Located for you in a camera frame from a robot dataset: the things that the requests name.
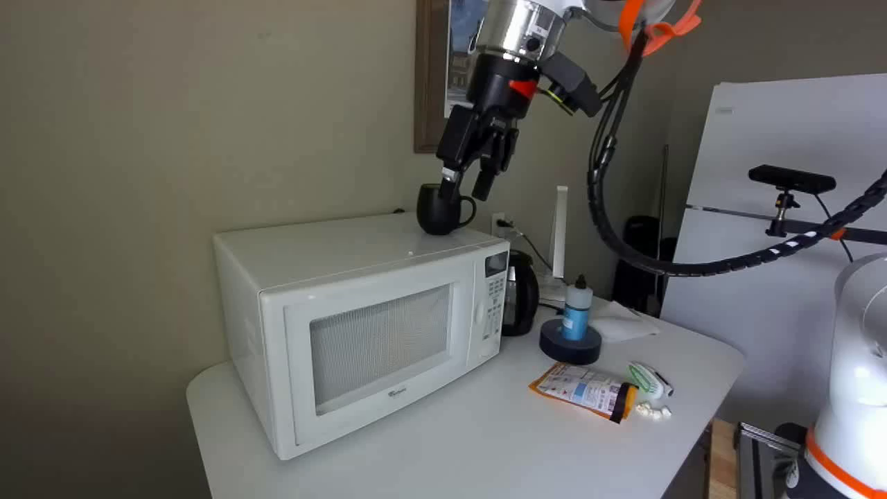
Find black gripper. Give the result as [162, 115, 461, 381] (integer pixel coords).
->
[436, 52, 550, 202]

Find white bottle with blue label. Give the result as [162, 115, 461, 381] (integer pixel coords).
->
[563, 271, 597, 343]

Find white microwave oven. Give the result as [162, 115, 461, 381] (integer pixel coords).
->
[211, 210, 515, 463]

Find black mug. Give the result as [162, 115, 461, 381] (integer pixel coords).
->
[414, 180, 484, 238]

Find black glass electric kettle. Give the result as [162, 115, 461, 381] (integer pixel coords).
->
[499, 248, 545, 339]

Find black bin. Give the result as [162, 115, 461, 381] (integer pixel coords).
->
[610, 213, 680, 316]

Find dark grey tape roll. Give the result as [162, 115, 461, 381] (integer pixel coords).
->
[539, 316, 606, 370]

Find white paper towel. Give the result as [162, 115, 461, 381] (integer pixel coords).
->
[589, 296, 666, 349]

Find orange snack packet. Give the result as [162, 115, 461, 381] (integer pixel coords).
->
[531, 361, 643, 427]

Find green and white brush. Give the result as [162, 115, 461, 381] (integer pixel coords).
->
[628, 361, 680, 406]

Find small white pieces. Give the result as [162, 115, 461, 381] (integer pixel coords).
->
[636, 403, 676, 424]

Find large white board panel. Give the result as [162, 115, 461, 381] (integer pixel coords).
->
[658, 72, 887, 431]

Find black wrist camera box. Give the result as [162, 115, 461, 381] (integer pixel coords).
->
[539, 51, 606, 119]

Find black corrugated cable conduit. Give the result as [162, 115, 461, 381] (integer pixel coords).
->
[586, 33, 887, 280]

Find black camera on stand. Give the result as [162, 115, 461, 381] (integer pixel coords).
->
[745, 160, 841, 238]

